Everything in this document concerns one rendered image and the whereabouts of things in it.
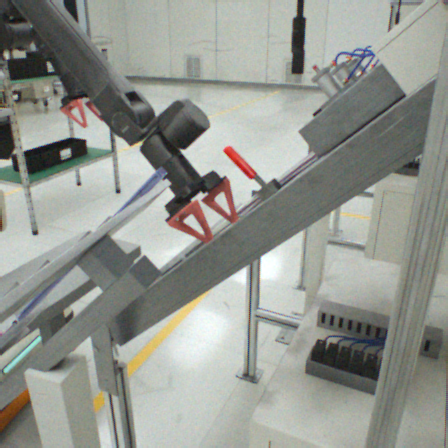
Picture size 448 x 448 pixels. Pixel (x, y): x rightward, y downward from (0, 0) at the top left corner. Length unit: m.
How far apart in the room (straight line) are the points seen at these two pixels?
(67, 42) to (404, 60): 0.53
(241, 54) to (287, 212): 9.66
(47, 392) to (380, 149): 0.53
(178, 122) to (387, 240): 1.59
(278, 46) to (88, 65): 9.17
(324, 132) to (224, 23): 9.80
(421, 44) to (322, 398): 0.63
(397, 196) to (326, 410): 1.38
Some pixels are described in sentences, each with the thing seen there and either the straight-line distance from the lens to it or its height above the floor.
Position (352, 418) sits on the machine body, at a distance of 0.88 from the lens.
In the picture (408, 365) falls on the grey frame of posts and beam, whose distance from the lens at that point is 0.63.
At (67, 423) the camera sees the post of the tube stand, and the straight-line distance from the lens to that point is 0.70.
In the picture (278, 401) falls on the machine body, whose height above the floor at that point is 0.62.
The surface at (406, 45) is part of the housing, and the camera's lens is 0.55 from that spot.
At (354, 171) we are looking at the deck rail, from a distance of 0.56.
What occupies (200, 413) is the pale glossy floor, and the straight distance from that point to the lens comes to 1.70.
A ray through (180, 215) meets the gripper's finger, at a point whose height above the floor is 0.97.
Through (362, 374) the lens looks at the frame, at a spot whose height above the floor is 0.66.
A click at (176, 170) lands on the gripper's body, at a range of 0.76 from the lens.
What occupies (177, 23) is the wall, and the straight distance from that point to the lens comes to 10.94.
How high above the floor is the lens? 1.26
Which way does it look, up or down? 25 degrees down
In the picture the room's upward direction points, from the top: straight up
